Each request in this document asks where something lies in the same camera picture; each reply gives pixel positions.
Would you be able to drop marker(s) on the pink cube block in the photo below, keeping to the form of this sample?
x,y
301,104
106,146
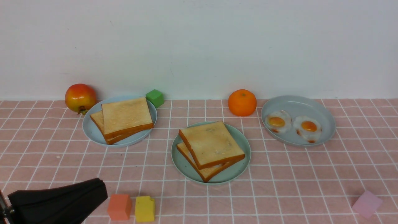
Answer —
x,y
367,204

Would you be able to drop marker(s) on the teal centre plate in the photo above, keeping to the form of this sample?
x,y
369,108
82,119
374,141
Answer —
x,y
223,177

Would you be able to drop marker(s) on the orange mandarin fruit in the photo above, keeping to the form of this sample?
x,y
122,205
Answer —
x,y
242,103

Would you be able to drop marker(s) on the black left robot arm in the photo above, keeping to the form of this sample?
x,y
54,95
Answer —
x,y
70,204

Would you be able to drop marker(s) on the fried egg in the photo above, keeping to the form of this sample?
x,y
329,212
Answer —
x,y
307,128
278,122

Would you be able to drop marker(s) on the orange cube block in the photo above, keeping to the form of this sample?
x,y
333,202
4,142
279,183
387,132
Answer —
x,y
119,207

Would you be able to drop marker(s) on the grey egg plate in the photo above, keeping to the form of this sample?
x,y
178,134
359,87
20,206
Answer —
x,y
300,106

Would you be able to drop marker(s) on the yellow notched block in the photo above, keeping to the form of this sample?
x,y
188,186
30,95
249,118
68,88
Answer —
x,y
145,209

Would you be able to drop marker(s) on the red yellow apple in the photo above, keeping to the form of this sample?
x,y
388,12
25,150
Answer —
x,y
80,98

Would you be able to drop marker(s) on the right fried egg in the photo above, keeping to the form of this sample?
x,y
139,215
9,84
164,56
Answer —
x,y
307,128

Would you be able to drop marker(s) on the blue-grey bread plate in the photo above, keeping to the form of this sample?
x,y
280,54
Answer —
x,y
93,133

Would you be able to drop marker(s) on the left fried egg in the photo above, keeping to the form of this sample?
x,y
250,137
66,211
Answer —
x,y
278,122

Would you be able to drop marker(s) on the toast slice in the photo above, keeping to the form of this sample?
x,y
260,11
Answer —
x,y
98,119
126,117
206,174
211,144

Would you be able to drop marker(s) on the green cube block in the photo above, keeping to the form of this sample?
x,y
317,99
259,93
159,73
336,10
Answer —
x,y
156,98

